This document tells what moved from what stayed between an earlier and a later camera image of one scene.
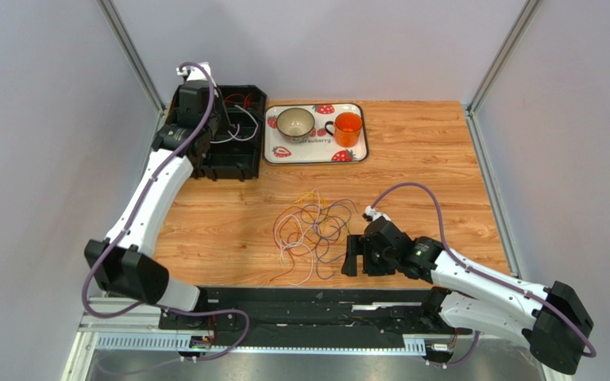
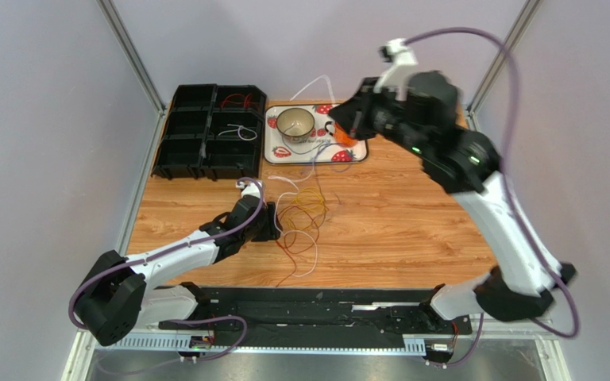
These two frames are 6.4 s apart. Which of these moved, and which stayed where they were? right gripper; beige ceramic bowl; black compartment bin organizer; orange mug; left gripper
Moved: left gripper; right gripper
Stayed: beige ceramic bowl; black compartment bin organizer; orange mug
